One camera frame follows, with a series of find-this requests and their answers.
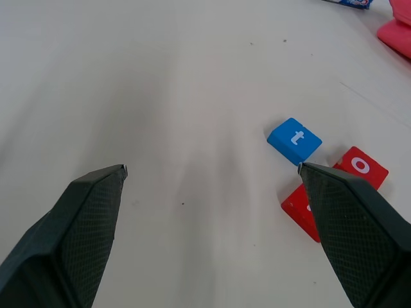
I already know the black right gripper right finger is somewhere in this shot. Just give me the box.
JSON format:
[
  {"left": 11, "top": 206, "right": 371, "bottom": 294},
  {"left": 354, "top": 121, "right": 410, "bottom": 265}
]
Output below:
[{"left": 297, "top": 162, "right": 411, "bottom": 308}]

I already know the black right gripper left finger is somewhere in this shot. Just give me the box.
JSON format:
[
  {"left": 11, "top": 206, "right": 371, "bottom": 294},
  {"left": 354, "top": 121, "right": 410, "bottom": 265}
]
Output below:
[{"left": 0, "top": 164, "right": 129, "bottom": 308}]

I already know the red letter tile r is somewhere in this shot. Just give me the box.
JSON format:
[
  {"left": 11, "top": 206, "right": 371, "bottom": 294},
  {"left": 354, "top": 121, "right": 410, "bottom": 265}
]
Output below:
[{"left": 281, "top": 183, "right": 322, "bottom": 243}]

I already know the blue letter tile t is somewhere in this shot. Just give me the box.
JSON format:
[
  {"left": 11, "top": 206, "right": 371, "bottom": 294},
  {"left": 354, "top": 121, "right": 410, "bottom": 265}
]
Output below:
[{"left": 266, "top": 117, "right": 323, "bottom": 167}]

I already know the pink fabric zip pouch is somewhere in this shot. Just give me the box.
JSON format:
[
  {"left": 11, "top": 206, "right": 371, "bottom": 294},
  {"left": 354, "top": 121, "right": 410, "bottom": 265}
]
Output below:
[{"left": 376, "top": 0, "right": 411, "bottom": 60}]

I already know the blue white toothpaste box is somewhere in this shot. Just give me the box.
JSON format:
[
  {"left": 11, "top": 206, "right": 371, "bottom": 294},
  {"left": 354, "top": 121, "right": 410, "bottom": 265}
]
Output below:
[{"left": 322, "top": 0, "right": 375, "bottom": 10}]

